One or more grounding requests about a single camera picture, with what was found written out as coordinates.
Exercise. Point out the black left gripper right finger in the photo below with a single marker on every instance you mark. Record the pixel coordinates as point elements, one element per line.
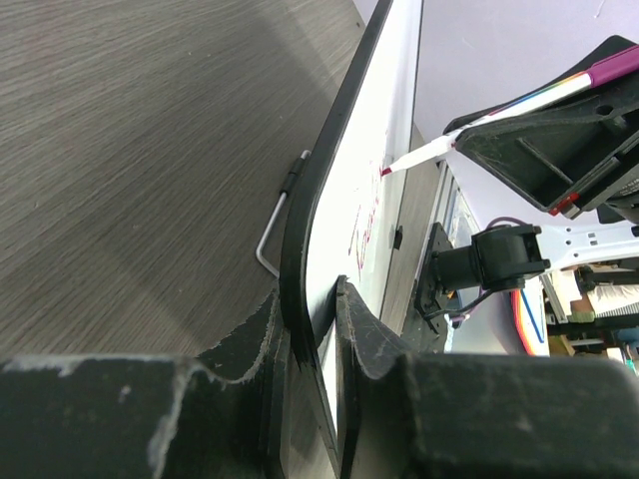
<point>403,413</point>

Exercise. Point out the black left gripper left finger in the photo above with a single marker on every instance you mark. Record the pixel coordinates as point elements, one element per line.
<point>221,414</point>

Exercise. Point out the white marker purple cap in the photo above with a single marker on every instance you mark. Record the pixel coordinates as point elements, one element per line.
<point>607,70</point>

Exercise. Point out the white whiteboard black frame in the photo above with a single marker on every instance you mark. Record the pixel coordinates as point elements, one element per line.
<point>344,213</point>

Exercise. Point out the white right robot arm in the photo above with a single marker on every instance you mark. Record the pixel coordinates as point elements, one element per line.
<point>503,257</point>

